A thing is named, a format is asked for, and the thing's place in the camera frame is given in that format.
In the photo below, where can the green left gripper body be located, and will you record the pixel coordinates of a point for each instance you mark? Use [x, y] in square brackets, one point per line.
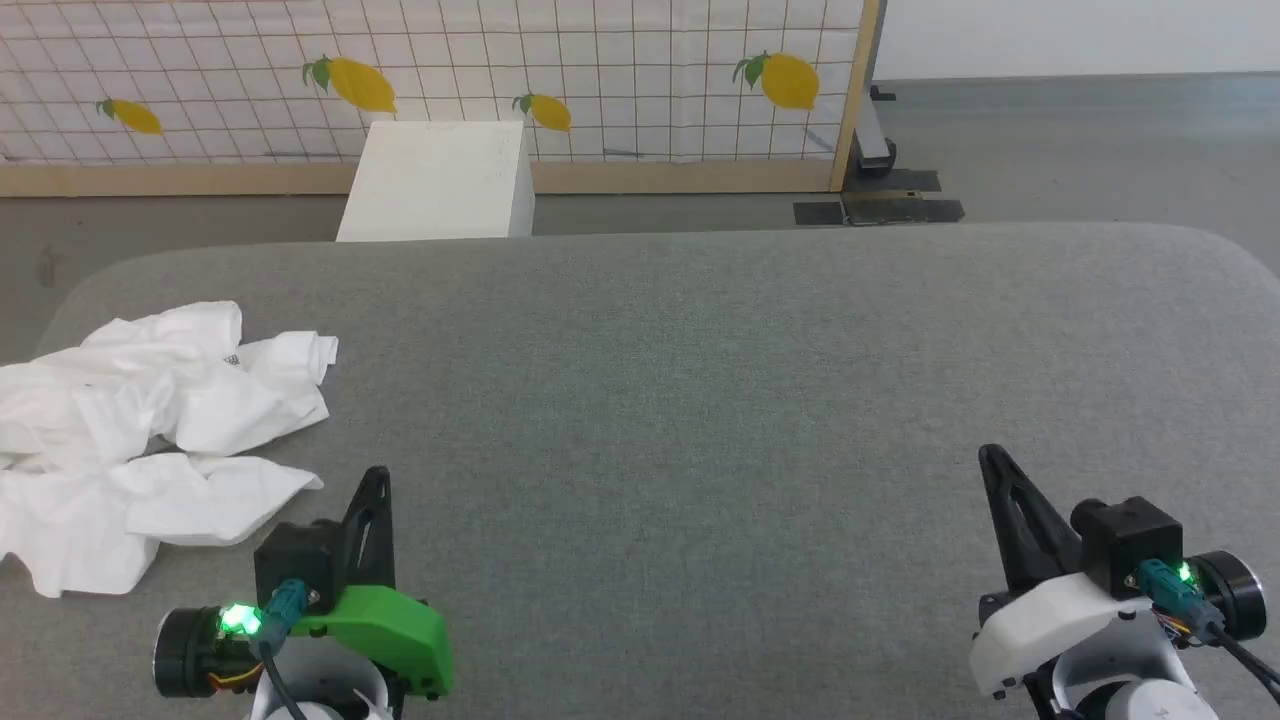
[390, 630]

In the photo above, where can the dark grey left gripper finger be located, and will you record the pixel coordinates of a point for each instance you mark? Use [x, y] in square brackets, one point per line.
[378, 500]

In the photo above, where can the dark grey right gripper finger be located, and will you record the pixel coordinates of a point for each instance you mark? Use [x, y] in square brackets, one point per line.
[1025, 530]

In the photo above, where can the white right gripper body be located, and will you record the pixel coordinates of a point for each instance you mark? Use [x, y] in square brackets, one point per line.
[1050, 625]

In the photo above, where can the white long-sleeve shirt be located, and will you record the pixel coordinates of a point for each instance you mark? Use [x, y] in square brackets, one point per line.
[200, 400]

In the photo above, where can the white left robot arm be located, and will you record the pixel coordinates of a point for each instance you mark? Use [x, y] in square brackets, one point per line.
[335, 690]

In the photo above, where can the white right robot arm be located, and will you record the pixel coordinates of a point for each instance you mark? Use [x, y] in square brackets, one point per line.
[1130, 680]

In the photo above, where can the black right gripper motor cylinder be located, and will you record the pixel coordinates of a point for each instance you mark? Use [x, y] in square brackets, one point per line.
[1235, 595]

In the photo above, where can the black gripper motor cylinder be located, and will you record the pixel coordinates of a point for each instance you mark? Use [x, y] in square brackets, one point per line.
[1235, 595]
[185, 650]

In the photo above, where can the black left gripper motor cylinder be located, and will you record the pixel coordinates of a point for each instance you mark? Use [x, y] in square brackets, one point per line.
[185, 650]

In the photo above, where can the white rectangular box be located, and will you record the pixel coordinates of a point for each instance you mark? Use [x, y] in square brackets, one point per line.
[440, 180]

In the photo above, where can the grey fabric sofa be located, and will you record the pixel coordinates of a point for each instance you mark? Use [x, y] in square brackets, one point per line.
[700, 400]

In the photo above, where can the large black floor plate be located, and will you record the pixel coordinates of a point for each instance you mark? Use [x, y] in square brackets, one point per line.
[900, 208]

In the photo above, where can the lemon-print grid partition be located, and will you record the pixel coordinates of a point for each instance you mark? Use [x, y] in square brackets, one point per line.
[650, 177]

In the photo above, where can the grey metal support leg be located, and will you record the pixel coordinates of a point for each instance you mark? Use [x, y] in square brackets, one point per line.
[872, 130]

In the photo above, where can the lemon print grid partition panel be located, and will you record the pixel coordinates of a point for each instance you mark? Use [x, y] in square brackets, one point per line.
[620, 60]

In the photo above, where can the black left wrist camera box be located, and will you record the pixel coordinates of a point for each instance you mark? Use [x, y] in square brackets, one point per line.
[295, 560]

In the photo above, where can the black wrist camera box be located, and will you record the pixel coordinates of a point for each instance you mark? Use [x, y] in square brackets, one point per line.
[295, 560]
[1130, 540]

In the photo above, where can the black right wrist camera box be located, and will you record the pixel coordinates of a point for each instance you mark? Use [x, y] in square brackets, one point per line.
[1130, 540]

